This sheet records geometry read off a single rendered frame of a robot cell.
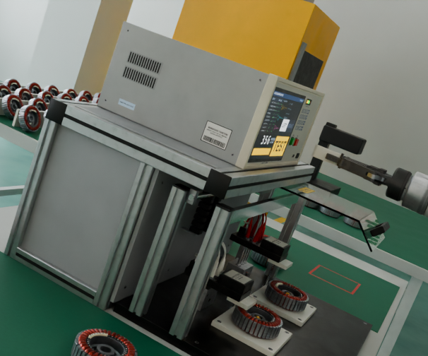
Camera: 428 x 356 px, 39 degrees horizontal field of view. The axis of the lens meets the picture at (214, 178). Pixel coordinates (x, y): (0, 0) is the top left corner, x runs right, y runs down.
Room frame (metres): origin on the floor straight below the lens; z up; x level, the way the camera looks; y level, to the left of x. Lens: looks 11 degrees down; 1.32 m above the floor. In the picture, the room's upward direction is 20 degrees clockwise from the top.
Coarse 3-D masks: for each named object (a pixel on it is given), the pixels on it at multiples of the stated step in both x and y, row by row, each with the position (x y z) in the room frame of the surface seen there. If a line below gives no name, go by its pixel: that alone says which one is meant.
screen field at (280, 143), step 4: (280, 136) 1.43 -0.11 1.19; (284, 136) 1.45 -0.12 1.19; (276, 140) 1.40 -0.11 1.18; (280, 140) 1.44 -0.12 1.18; (284, 140) 1.46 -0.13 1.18; (276, 144) 1.42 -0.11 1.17; (280, 144) 1.45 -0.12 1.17; (284, 144) 1.48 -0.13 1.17; (272, 148) 1.40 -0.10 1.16; (276, 148) 1.43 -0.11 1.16; (280, 148) 1.46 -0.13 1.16; (284, 148) 1.49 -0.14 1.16; (272, 152) 1.41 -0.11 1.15; (276, 152) 1.44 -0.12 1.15; (280, 152) 1.47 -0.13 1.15
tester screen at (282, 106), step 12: (276, 96) 1.29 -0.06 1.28; (288, 96) 1.37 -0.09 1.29; (276, 108) 1.32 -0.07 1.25; (288, 108) 1.40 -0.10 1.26; (300, 108) 1.50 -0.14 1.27; (264, 120) 1.28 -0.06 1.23; (276, 120) 1.35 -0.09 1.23; (264, 132) 1.30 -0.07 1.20; (276, 132) 1.38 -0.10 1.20; (288, 132) 1.48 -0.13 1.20; (252, 156) 1.29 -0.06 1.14; (264, 156) 1.36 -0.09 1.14; (276, 156) 1.45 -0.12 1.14
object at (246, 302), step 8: (184, 272) 1.32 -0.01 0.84; (224, 272) 1.31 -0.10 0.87; (232, 272) 1.33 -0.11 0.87; (208, 280) 1.30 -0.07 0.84; (216, 280) 1.30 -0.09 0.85; (224, 280) 1.29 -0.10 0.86; (232, 280) 1.29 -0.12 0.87; (240, 280) 1.30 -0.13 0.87; (248, 280) 1.31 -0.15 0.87; (216, 288) 1.29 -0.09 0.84; (224, 288) 1.29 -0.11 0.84; (232, 288) 1.28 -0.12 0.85; (240, 288) 1.28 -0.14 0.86; (248, 288) 1.31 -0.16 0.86; (232, 296) 1.28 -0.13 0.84; (240, 296) 1.27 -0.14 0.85; (248, 296) 1.33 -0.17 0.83; (240, 304) 1.28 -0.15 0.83; (248, 304) 1.28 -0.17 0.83
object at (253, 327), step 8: (256, 304) 1.33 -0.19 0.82; (240, 312) 1.26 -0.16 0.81; (248, 312) 1.31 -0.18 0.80; (256, 312) 1.32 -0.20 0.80; (264, 312) 1.32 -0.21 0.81; (272, 312) 1.32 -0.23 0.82; (232, 320) 1.27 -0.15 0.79; (240, 320) 1.25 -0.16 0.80; (248, 320) 1.24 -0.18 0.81; (256, 320) 1.24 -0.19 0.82; (264, 320) 1.28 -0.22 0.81; (272, 320) 1.28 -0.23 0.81; (280, 320) 1.29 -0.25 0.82; (240, 328) 1.25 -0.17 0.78; (248, 328) 1.24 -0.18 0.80; (256, 328) 1.23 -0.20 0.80; (264, 328) 1.24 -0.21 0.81; (272, 328) 1.24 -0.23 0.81; (280, 328) 1.27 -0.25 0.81; (264, 336) 1.24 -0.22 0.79; (272, 336) 1.25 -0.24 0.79
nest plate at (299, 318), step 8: (264, 288) 1.56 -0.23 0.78; (256, 296) 1.49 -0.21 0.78; (264, 296) 1.51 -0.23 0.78; (264, 304) 1.46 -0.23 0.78; (272, 304) 1.47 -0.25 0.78; (280, 312) 1.44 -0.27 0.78; (288, 312) 1.46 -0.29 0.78; (296, 312) 1.47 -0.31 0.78; (304, 312) 1.50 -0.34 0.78; (312, 312) 1.52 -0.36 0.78; (288, 320) 1.43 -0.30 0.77; (296, 320) 1.43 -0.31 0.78; (304, 320) 1.44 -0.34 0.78
